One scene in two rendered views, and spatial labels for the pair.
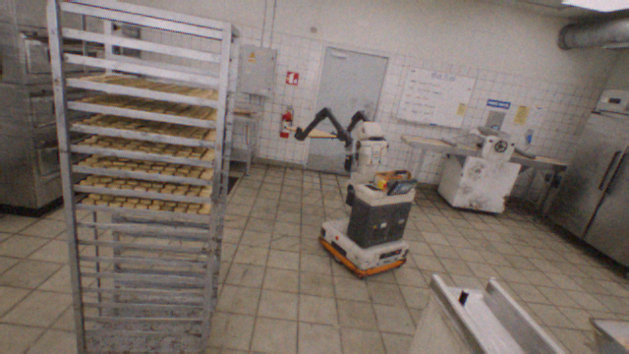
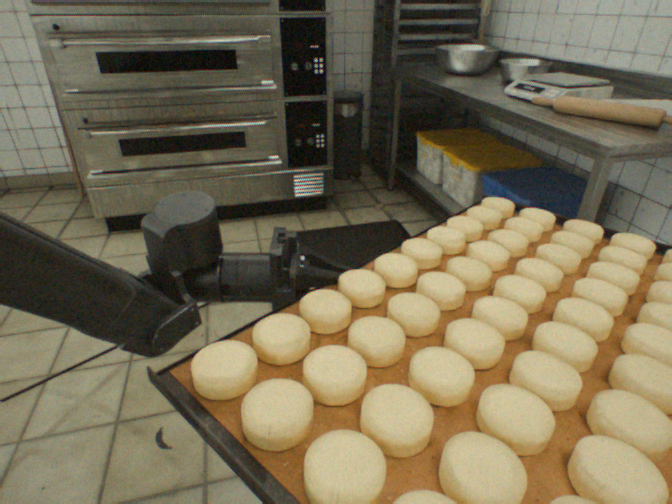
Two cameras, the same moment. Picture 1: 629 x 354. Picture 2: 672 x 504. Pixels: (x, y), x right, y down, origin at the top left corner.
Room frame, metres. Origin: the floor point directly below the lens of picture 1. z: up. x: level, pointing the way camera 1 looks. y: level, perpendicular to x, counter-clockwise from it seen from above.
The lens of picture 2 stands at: (3.60, -0.18, 1.26)
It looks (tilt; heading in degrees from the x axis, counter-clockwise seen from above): 31 degrees down; 80
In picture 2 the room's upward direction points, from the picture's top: straight up
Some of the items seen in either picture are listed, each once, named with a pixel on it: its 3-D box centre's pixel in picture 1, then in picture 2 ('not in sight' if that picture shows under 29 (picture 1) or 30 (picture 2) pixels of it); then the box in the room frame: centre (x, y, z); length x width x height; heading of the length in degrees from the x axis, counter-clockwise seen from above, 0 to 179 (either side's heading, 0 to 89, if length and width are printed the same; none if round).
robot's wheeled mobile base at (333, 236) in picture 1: (363, 242); not in sight; (2.91, -0.62, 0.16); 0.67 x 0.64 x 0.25; 37
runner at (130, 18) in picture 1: (145, 21); not in sight; (1.35, 0.73, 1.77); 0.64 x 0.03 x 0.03; 101
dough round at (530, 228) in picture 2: not in sight; (522, 229); (3.95, 0.30, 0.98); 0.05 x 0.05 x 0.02
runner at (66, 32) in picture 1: (145, 46); not in sight; (1.35, 0.73, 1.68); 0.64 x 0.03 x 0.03; 101
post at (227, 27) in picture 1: (213, 218); not in sight; (1.38, 0.42, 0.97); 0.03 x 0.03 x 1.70; 11
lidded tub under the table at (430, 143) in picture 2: not in sight; (454, 155); (4.89, 2.44, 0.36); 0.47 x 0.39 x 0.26; 2
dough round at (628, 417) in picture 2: not in sight; (628, 423); (3.84, -0.02, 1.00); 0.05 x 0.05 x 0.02
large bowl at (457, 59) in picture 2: not in sight; (465, 60); (4.87, 2.44, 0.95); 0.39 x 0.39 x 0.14
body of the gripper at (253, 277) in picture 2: not in sight; (257, 277); (3.58, 0.23, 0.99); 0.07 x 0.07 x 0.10; 82
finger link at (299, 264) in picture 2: not in sight; (320, 284); (3.65, 0.22, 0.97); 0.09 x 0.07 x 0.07; 172
